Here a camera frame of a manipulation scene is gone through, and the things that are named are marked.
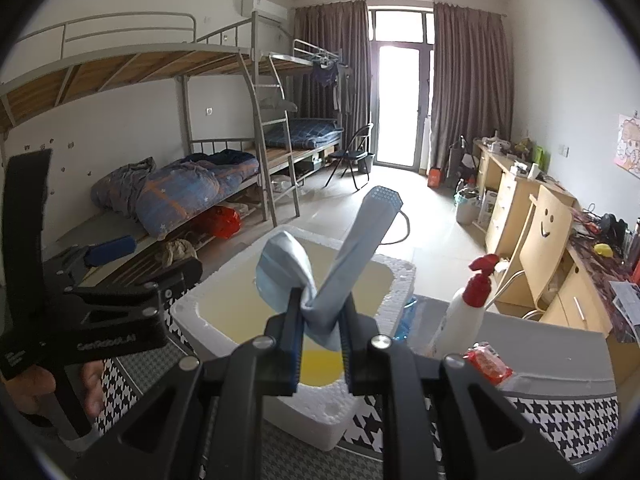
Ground white air conditioner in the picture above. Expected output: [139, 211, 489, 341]
[241, 0, 289, 23]

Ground light blue sock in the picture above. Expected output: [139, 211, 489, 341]
[255, 185, 405, 353]

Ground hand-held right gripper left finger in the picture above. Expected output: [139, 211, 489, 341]
[75, 301, 306, 480]

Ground blue rolled mat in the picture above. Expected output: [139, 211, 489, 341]
[84, 235, 138, 268]

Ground person's left hand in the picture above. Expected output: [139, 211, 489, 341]
[0, 359, 106, 431]

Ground black headphones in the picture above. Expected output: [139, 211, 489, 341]
[599, 212, 632, 242]

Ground dark blue plaid quilt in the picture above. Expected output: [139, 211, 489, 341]
[262, 117, 346, 150]

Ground grey pillow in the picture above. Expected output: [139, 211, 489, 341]
[260, 95, 299, 114]

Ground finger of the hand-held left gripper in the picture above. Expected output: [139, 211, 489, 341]
[44, 257, 204, 307]

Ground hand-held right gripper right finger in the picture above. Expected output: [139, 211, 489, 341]
[340, 292, 586, 480]

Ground houndstooth tablecloth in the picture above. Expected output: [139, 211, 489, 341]
[65, 295, 621, 480]

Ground white spray bottle red trigger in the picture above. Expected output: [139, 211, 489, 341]
[430, 254, 502, 361]

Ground red plastic bag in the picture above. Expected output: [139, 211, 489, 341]
[200, 205, 242, 240]

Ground wooden chair with smiley face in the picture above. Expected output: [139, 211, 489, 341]
[492, 185, 575, 322]

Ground grey blanket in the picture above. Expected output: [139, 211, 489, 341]
[91, 157, 157, 222]

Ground brown curtain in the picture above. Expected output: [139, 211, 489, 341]
[430, 2, 516, 171]
[292, 0, 373, 161]

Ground blue orange patterned quilt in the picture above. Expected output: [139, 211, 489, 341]
[135, 152, 261, 241]

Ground red snack packet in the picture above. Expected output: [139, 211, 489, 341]
[462, 342, 516, 386]

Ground dark hanging clothes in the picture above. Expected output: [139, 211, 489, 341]
[309, 57, 352, 111]

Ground large metal bunk bed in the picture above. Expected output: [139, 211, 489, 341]
[0, 10, 302, 283]

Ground white papers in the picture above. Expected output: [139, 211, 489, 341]
[610, 280, 640, 327]

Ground white foam box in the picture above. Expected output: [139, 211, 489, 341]
[170, 225, 418, 453]

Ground black floor cable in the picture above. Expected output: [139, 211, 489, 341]
[380, 210, 412, 246]

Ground blue water bottle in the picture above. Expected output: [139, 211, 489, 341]
[390, 295, 426, 347]

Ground small metal bunk bed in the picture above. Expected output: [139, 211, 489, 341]
[252, 10, 356, 201]

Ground pink wall poster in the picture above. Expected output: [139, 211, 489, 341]
[614, 112, 640, 179]

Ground beige cloth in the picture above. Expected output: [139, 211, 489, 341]
[160, 239, 199, 267]

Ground black folding chair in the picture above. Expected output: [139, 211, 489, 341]
[325, 122, 375, 191]

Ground glass balcony door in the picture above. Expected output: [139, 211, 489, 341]
[367, 7, 435, 168]

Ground wooden desk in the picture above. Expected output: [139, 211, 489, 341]
[472, 140, 640, 343]

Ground white bucket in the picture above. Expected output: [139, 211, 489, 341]
[454, 187, 483, 226]

